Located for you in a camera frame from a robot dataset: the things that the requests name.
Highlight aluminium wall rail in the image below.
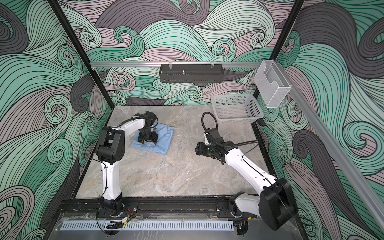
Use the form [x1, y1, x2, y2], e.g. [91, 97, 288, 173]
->
[90, 61, 262, 69]
[276, 63, 384, 230]

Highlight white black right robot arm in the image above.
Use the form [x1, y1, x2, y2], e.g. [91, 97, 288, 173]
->
[195, 128, 297, 231]

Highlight light blue long sleeve shirt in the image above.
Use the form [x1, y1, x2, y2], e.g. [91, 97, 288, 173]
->
[131, 124, 174, 155]

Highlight black frame post right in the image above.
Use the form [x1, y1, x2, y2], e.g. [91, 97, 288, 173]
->
[253, 0, 306, 98]

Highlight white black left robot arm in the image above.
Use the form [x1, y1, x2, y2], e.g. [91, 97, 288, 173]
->
[96, 111, 159, 217]

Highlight black frame post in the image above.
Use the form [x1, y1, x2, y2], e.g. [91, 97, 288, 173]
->
[47, 0, 115, 110]
[253, 0, 306, 98]

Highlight black frame post left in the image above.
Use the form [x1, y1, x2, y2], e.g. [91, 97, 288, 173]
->
[47, 0, 115, 110]

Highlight white slotted cable duct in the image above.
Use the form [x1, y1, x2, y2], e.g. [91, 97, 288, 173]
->
[60, 220, 235, 232]

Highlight black perforated wall tray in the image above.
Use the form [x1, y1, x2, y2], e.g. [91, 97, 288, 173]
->
[159, 65, 224, 84]

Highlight aluminium wall rail back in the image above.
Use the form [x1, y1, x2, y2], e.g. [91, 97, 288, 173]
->
[90, 61, 262, 69]

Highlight aluminium wall rail right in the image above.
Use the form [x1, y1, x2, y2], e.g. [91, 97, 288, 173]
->
[276, 63, 384, 230]

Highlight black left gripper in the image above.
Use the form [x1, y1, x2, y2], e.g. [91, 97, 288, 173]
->
[138, 128, 158, 144]

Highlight white plastic mesh basket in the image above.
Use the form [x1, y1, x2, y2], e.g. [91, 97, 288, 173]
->
[211, 94, 264, 125]

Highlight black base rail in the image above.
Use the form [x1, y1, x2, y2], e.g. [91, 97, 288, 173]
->
[59, 196, 296, 220]

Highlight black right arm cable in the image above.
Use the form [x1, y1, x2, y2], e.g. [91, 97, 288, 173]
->
[200, 111, 259, 148]

